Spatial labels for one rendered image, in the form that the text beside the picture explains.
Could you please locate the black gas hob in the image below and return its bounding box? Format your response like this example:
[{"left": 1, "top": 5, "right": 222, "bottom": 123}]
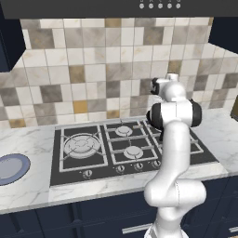
[{"left": 49, "top": 118, "right": 219, "bottom": 187}]

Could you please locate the dark blue drawer front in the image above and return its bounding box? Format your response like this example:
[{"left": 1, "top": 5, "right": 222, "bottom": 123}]
[{"left": 75, "top": 198, "right": 160, "bottom": 238}]

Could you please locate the brown object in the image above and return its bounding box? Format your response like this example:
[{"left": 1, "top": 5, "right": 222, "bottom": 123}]
[{"left": 230, "top": 95, "right": 238, "bottom": 121}]

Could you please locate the dark grey range hood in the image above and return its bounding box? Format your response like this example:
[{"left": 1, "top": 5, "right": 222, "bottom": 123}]
[{"left": 0, "top": 0, "right": 238, "bottom": 20}]

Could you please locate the blue grey plate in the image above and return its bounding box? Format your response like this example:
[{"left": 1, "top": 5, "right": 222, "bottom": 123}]
[{"left": 0, "top": 152, "right": 32, "bottom": 187}]

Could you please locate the dark blue cupboard door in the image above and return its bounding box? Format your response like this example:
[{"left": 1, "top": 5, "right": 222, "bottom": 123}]
[
  {"left": 0, "top": 206, "right": 76, "bottom": 238},
  {"left": 181, "top": 176, "right": 238, "bottom": 238}
]

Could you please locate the dark blue wall cupboard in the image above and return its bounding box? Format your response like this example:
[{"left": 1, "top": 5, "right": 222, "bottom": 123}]
[
  {"left": 0, "top": 5, "right": 27, "bottom": 73},
  {"left": 207, "top": 16, "right": 238, "bottom": 56}
]

